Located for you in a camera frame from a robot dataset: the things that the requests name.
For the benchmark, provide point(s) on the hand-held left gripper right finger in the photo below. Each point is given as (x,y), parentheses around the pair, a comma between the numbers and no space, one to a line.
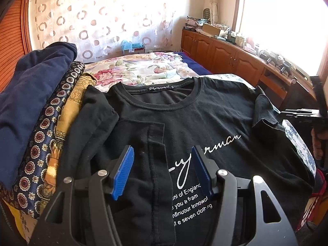
(201,174)

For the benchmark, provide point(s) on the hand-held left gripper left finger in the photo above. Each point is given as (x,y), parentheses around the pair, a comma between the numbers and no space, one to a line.
(124,174)

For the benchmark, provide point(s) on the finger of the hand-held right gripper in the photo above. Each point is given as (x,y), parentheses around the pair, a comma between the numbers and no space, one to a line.
(299,115)

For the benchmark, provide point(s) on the black printed t-shirt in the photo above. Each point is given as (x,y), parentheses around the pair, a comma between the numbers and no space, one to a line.
(205,112)

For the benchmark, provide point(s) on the person's right hand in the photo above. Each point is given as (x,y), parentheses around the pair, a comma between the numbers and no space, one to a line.
(319,146)

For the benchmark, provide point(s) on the blue white floral sheet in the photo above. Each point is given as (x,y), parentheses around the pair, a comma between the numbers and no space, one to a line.
(294,135)

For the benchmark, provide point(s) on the black gadgets on cabinet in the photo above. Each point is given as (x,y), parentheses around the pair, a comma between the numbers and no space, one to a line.
(276,60)

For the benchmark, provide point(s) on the folded gold patterned cloth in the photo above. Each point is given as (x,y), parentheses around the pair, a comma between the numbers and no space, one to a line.
(69,112)

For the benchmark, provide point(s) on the red blanket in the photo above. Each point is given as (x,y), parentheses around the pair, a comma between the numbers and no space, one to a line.
(315,197)

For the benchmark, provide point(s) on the bright window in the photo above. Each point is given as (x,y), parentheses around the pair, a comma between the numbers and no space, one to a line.
(281,18)

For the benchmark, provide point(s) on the folded navy patterned cloth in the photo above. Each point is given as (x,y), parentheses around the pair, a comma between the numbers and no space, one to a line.
(43,138)

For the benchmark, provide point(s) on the long wooden cabinet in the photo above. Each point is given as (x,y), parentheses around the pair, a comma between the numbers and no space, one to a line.
(223,53)

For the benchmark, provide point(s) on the pink floral quilt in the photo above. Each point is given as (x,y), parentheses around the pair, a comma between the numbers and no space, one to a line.
(143,66)

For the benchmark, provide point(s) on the navy blanket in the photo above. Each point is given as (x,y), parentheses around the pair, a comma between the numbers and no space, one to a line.
(194,62)

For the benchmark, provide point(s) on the cardboard box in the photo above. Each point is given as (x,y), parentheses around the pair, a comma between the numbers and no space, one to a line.
(211,29)

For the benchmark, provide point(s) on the blue plastic bag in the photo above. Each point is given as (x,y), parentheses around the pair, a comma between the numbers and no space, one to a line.
(128,45)

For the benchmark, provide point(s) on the floral side curtain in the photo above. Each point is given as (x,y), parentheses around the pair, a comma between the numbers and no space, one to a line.
(212,0)

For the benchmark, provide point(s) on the sheer circle-print curtain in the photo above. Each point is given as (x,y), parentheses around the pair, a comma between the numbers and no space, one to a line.
(102,18)

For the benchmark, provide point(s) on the wooden wardrobe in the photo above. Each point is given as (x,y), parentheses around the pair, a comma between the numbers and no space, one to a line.
(12,43)

